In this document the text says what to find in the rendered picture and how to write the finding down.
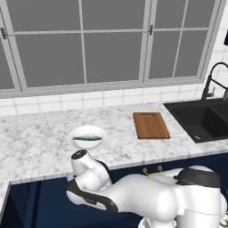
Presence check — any white round plate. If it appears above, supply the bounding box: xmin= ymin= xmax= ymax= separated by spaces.
xmin=67 ymin=125 xmax=108 ymax=150

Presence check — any navy drawer front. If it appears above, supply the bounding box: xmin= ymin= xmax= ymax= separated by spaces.
xmin=109 ymin=152 xmax=228 ymax=183

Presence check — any black spring tap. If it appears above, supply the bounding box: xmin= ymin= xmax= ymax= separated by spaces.
xmin=200 ymin=61 xmax=228 ymax=102

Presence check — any grey framed window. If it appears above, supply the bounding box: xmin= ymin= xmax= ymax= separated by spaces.
xmin=0 ymin=0 xmax=228 ymax=99

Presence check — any brown wooden cutting board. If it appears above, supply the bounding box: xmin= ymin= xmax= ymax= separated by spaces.
xmin=132 ymin=111 xmax=172 ymax=141

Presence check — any grey blue fish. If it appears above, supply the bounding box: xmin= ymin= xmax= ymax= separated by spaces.
xmin=71 ymin=134 xmax=103 ymax=142

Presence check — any navy cupboard front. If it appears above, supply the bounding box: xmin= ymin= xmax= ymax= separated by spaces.
xmin=0 ymin=174 xmax=143 ymax=228

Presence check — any black sink basin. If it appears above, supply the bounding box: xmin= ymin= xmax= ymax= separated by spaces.
xmin=162 ymin=97 xmax=228 ymax=144

